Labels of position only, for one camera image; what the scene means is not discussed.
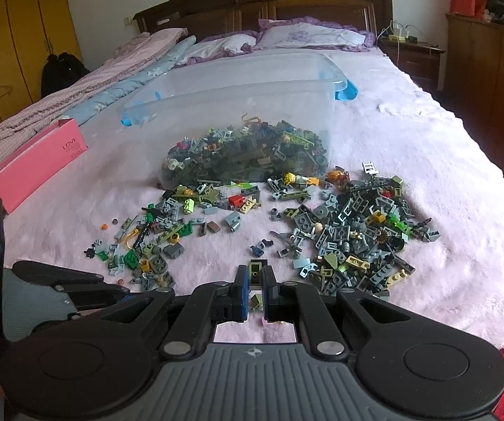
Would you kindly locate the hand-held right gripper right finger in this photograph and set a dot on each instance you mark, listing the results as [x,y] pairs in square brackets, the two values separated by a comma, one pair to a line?
[267,294]

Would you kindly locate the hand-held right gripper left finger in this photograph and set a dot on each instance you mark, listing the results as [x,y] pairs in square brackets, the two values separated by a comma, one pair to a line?
[243,291]

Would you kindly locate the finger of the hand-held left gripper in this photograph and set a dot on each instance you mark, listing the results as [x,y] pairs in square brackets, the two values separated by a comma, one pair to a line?
[59,274]

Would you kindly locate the olive green toy brick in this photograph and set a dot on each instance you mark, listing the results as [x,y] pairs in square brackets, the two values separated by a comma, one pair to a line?
[255,273]

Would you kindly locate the toy brick pile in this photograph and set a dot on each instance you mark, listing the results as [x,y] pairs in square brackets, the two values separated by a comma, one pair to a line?
[352,232]

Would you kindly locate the dense dark toy brick heap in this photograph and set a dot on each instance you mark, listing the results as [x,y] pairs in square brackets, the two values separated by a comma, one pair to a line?
[243,153]

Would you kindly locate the clear plastic storage bin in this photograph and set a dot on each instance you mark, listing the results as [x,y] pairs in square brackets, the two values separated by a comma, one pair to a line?
[243,79]

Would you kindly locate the pink cardboard box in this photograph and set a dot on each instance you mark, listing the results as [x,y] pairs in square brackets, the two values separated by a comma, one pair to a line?
[33,166]

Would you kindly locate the pink checked quilt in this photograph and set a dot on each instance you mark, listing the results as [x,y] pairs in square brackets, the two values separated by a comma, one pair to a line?
[59,96]

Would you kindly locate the black bag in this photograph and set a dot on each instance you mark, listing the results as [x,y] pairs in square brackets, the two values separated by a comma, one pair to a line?
[63,74]

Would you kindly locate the light blue quilt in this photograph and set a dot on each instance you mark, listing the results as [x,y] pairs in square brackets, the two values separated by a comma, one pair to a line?
[138,79]

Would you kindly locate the pale pink fleece blanket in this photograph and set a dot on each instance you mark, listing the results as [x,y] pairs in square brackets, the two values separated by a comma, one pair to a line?
[431,140]

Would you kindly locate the yellow wooden wardrobe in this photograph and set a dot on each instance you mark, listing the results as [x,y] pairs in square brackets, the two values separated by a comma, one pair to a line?
[15,30]

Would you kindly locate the white pillow with purple frill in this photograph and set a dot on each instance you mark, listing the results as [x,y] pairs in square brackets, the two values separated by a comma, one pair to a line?
[225,46]

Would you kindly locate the wooden nightstand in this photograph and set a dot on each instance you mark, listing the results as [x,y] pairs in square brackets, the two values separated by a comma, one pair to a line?
[414,63]

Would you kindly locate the brown wooden cabinet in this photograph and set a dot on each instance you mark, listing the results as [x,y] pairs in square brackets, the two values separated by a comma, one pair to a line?
[488,87]

